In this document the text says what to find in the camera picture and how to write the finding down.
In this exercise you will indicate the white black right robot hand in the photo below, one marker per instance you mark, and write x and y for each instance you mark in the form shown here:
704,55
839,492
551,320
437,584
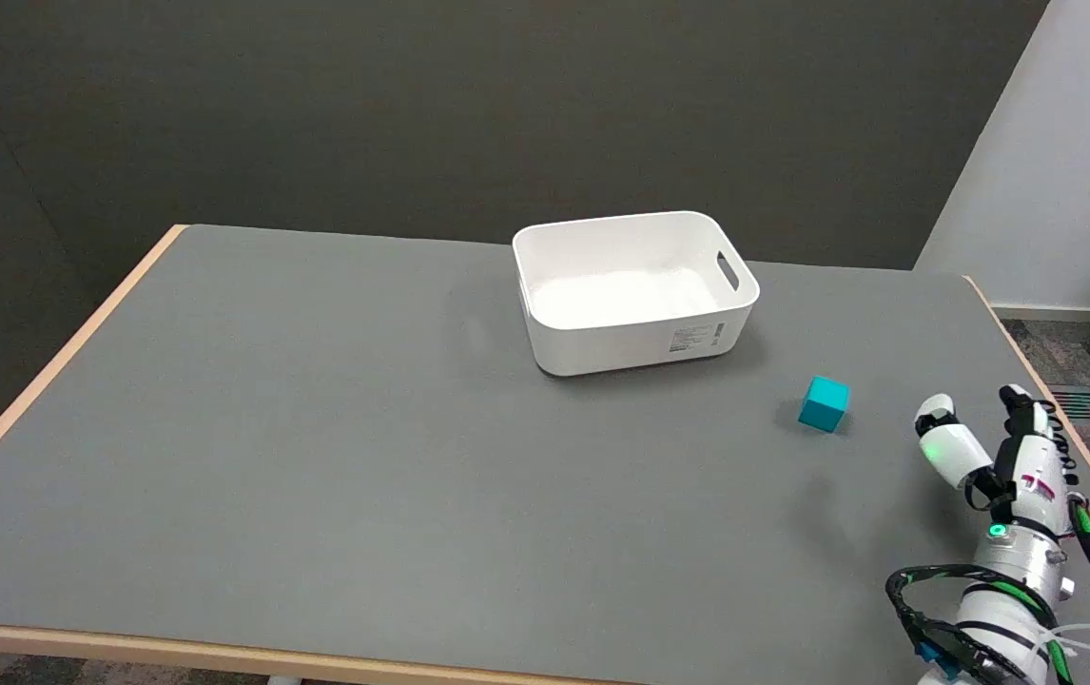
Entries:
954,449

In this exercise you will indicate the floor vent grille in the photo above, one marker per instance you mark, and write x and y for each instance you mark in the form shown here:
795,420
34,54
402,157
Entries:
1089,404

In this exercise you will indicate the blue wooden cube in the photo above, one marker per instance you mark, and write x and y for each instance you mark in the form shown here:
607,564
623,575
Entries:
825,404

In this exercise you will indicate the white plastic storage bin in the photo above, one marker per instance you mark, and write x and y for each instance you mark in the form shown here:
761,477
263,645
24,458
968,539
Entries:
635,295

